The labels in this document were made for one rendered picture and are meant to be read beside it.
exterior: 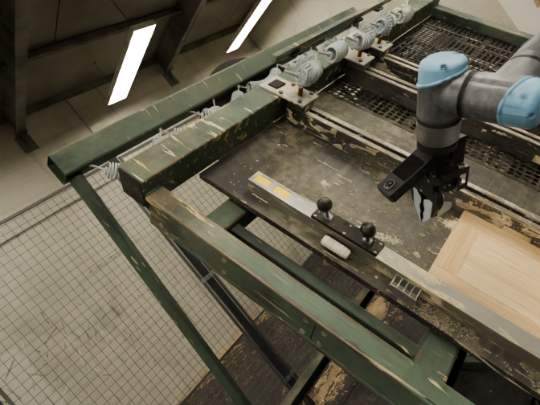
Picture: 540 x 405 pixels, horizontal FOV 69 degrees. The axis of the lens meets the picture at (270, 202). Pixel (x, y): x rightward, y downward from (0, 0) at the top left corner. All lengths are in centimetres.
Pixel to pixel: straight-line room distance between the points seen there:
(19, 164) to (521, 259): 553
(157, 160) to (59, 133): 506
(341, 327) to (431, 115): 46
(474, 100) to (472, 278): 56
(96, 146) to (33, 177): 427
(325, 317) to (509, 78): 56
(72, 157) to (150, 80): 544
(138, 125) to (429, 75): 123
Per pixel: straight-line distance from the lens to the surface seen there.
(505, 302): 114
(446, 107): 72
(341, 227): 105
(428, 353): 103
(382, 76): 172
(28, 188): 579
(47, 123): 620
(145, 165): 110
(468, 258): 117
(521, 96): 68
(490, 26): 267
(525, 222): 128
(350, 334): 88
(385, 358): 89
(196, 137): 119
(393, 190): 78
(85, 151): 159
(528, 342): 107
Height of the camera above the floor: 169
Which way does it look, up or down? 4 degrees down
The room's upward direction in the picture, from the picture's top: 38 degrees counter-clockwise
